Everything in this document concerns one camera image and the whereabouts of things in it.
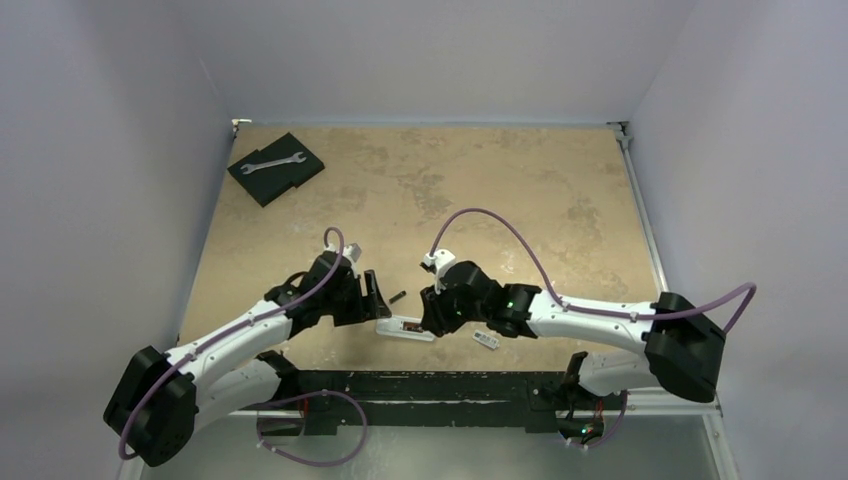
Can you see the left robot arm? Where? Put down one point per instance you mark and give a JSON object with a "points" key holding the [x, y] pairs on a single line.
{"points": [[163, 398]]}

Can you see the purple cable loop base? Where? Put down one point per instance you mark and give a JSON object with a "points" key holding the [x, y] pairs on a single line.
{"points": [[318, 426]]}

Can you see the black foam pad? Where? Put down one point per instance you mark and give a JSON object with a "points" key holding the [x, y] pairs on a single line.
{"points": [[265, 186]]}

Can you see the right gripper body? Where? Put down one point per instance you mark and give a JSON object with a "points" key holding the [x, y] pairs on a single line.
{"points": [[438, 312]]}

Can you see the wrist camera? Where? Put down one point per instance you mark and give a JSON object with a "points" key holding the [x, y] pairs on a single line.
{"points": [[438, 263], [350, 255]]}

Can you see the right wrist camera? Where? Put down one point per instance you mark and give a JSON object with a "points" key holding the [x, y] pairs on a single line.
{"points": [[438, 263]]}

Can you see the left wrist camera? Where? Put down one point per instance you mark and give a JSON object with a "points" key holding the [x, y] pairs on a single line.
{"points": [[350, 255]]}

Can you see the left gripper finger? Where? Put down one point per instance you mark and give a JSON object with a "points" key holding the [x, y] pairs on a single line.
{"points": [[371, 284], [378, 308]]}

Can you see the silver open-end wrench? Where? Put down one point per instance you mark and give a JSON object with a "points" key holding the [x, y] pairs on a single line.
{"points": [[296, 158]]}

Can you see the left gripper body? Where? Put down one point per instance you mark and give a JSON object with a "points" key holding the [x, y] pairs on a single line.
{"points": [[348, 304]]}

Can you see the white battery cover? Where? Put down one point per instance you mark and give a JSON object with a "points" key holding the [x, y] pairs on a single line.
{"points": [[486, 340]]}

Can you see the white remote control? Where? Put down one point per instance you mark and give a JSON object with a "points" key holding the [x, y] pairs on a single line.
{"points": [[393, 327]]}

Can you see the green AAA battery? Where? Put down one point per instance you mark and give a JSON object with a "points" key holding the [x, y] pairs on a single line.
{"points": [[400, 295]]}

